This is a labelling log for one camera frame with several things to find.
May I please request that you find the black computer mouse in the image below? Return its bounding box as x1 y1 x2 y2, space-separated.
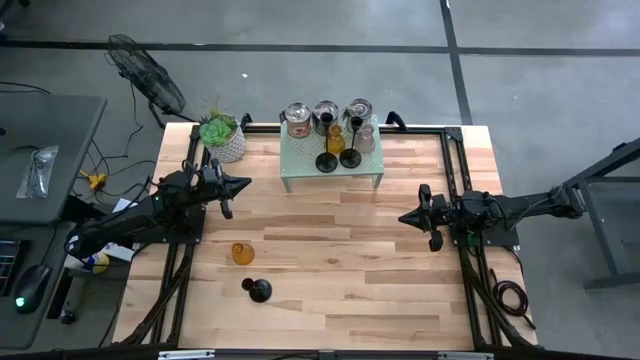
12 263 51 315

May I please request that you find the silver tin orange label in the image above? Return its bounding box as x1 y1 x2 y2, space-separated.
278 101 314 139

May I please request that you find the white paper sheet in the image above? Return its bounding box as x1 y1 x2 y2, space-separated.
107 198 144 263

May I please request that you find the black floor fan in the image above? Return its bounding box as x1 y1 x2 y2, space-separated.
103 33 187 129

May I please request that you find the coiled black cable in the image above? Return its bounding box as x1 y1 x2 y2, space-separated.
489 269 537 331

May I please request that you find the grey metal table frame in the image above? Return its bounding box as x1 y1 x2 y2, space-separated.
551 137 640 291

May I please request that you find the silver aluminium bracket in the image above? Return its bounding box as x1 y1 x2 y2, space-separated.
438 351 495 360
158 349 216 360

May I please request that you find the clear plastic bag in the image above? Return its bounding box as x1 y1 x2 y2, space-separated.
15 144 60 200

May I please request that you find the yellow power plug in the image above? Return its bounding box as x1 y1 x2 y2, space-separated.
79 170 108 192

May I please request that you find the silver tin green label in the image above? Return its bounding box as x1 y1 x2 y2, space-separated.
343 97 374 132

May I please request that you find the white yellow wipes canister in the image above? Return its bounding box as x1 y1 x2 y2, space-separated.
79 251 111 275

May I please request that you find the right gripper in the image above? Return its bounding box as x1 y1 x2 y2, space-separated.
398 183 461 253

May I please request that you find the succulent in white pot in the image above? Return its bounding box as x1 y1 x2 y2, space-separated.
198 99 248 164

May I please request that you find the black keyboard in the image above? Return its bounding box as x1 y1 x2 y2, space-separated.
0 238 30 297

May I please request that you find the black aluminium rig frame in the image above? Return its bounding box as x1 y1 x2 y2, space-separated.
112 122 539 360

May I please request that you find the green perforated metal shelf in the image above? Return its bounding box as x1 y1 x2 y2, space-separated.
278 113 385 194

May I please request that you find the black floor cable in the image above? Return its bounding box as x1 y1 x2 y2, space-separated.
69 82 161 201

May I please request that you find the amber glass candle holder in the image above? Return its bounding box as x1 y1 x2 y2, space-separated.
230 242 256 266
327 124 347 155

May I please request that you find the black candlestick holder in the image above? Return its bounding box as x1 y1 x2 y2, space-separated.
314 112 340 175
240 277 274 304
338 115 364 170

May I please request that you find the silver candle tin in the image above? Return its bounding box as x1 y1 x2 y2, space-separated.
312 99 340 136

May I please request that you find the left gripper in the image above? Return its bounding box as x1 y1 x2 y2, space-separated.
192 159 252 221

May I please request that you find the pink glass candle holder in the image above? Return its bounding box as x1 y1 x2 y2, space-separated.
353 123 377 155

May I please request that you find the grey desk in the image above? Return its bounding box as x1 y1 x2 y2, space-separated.
0 222 81 351
0 92 109 225

